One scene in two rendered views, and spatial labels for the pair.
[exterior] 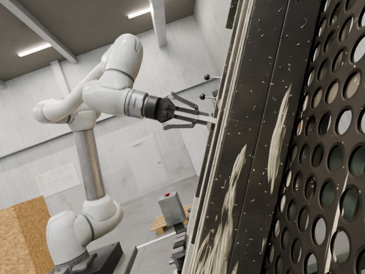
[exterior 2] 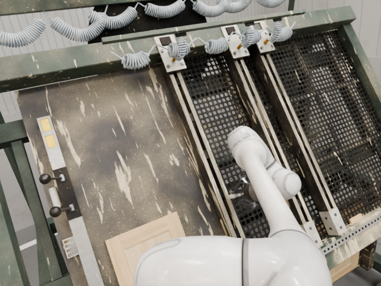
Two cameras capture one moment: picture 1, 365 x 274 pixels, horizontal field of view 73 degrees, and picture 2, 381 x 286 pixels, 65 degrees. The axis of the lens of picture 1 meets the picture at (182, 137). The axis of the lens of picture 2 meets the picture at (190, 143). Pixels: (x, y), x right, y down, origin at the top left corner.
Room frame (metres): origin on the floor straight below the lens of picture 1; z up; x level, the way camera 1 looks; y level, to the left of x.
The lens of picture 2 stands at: (1.46, 0.80, 1.99)
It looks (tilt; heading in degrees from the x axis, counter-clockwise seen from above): 23 degrees down; 241
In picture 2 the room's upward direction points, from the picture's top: 7 degrees counter-clockwise
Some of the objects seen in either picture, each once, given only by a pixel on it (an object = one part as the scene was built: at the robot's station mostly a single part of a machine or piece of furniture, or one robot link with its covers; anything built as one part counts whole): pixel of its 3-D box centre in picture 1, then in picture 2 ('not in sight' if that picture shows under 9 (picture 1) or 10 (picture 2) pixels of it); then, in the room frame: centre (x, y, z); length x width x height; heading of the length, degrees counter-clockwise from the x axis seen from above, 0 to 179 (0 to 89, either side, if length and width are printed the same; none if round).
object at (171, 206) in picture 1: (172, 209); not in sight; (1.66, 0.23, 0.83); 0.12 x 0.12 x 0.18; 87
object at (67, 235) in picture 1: (66, 234); not in sight; (1.25, 0.71, 0.99); 0.18 x 0.16 x 0.22; 138
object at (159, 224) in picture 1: (184, 214); not in sight; (4.57, 0.47, 0.05); 1.20 x 0.83 x 0.11; 89
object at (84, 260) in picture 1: (71, 263); not in sight; (1.22, 0.72, 0.86); 0.22 x 0.18 x 0.06; 3
